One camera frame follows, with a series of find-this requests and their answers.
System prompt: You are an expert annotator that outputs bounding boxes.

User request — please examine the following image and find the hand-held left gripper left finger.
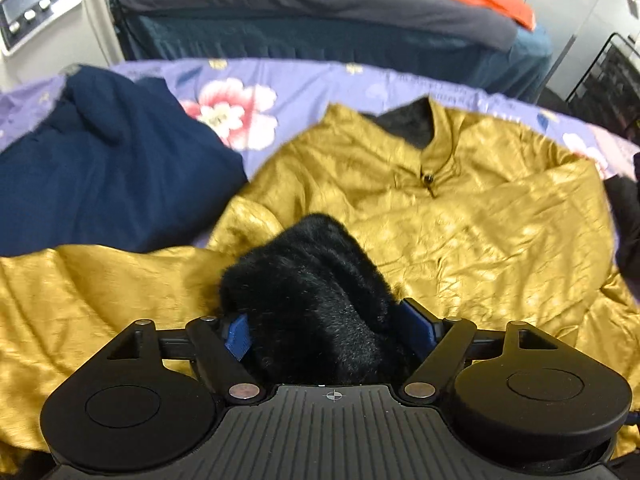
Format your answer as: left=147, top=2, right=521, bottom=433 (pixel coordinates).
left=105, top=312, right=267, bottom=405

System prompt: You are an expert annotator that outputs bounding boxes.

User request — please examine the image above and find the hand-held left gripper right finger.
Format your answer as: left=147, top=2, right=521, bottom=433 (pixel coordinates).
left=397, top=297, right=561, bottom=405

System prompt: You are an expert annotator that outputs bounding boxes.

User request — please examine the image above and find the golden jacket with black lining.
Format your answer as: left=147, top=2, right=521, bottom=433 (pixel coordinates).
left=0, top=97, right=640, bottom=476

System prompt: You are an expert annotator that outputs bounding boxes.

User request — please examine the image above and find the navy blue garment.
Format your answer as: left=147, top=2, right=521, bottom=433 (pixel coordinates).
left=0, top=65, right=249, bottom=258

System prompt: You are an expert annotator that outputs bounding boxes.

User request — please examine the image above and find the black quilted garment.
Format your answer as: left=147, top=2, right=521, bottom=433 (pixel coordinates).
left=604, top=152, right=640, bottom=306

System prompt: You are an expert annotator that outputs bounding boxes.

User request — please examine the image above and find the purple floral bed sheet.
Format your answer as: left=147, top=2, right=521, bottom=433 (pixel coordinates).
left=0, top=57, right=640, bottom=188

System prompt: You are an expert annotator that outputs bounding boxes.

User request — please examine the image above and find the bed with teal skirt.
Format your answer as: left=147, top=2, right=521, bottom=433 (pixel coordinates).
left=107, top=0, right=553, bottom=106

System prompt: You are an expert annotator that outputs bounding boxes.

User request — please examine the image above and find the grey blanket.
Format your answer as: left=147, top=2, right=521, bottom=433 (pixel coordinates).
left=120, top=0, right=519, bottom=52

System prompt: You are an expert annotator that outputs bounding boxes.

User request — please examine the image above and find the white machine with control panel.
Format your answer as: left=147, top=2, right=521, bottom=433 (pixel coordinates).
left=0, top=0, right=123, bottom=93

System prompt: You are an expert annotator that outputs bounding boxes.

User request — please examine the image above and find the black wire rack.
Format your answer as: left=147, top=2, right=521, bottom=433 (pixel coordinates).
left=567, top=32, right=640, bottom=136

